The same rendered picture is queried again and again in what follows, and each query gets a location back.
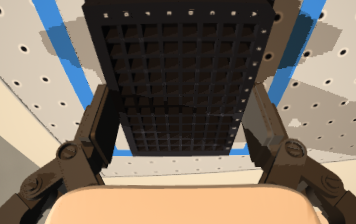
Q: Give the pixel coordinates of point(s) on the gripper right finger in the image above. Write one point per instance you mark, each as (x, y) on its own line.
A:
(270, 148)

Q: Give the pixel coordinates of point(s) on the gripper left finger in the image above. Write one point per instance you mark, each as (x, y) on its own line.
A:
(78, 163)

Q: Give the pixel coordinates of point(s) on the white perforated base plate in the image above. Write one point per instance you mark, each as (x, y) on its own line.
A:
(318, 106)

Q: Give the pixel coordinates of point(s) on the black well plate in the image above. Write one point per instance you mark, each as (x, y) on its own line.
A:
(169, 107)

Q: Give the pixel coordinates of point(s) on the blue tape outline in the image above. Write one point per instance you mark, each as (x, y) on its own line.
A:
(53, 23)

